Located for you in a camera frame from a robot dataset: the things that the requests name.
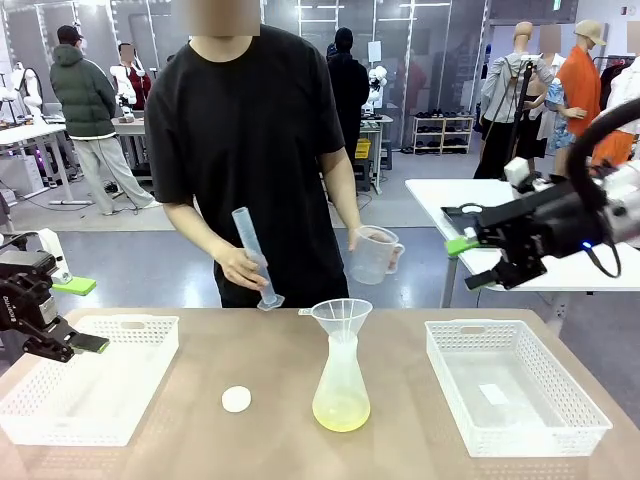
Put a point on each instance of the person in dark red sweater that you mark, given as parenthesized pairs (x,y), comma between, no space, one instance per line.
(140,85)

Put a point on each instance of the yellow plastic bin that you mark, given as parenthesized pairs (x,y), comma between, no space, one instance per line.
(363,149)

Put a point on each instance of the person's right hand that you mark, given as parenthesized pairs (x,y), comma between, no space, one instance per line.
(235,267)

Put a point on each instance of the person in black t-shirt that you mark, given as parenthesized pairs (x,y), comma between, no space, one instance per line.
(240,125)

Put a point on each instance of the translucent plastic conical flask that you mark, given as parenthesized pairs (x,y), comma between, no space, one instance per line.
(341,400)

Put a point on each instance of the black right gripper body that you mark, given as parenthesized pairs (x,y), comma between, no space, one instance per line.
(555,225)

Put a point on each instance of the clear plastic measuring jug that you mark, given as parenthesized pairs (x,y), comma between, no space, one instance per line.
(370,265)

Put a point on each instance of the person's right forearm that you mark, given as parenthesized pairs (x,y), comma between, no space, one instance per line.
(195,230)

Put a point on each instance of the translucent plastic graduated cylinder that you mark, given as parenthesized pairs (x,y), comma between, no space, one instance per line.
(247,230)

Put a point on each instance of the clear plastic funnel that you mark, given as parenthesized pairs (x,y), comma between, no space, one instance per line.
(342,312)

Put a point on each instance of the mannequin in grey shirt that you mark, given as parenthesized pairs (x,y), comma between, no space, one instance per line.
(505,85)

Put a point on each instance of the white humanoid robot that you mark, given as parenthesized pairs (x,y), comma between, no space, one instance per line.
(124,92)
(378,85)
(30,90)

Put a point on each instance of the person with dark blue cap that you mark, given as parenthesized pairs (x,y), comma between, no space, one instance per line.
(331,50)

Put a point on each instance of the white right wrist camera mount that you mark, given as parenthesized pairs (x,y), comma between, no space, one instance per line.
(517,172)

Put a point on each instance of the dark hanging garments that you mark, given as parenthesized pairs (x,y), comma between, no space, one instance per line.
(610,80)

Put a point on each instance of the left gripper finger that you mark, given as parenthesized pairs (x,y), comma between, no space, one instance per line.
(85,345)
(75,286)

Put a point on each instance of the person in green puffer jacket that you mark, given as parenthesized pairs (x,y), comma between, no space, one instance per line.
(85,95)

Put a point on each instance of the person's left forearm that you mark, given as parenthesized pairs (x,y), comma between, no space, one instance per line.
(345,205)

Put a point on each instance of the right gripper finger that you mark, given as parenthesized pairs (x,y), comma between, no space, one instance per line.
(462,245)
(520,270)

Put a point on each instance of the black tripod stand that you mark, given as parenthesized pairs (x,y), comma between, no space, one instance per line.
(520,100)

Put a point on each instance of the figure in blue floral dress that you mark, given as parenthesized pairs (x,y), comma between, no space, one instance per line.
(562,130)

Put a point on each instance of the white office desk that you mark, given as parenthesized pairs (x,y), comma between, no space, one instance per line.
(25,134)

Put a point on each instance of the white round stopper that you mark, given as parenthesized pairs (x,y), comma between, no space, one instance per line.
(236,399)

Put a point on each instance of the mannequin with orange trousers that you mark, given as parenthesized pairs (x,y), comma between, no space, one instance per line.
(612,145)

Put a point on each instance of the white perforated plastic basket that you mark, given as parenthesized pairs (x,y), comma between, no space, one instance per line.
(125,350)
(525,440)

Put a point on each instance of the person in black clothes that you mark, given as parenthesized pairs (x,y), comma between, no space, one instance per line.
(347,90)

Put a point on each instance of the person's left hand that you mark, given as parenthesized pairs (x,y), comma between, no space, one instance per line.
(354,239)

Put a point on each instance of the mannequin in orange with cap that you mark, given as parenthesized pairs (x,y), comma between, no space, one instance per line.
(582,85)

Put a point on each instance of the wooden shoe rack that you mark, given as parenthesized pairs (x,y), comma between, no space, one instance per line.
(442,135)

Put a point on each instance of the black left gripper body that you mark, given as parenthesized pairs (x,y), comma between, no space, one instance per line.
(25,295)

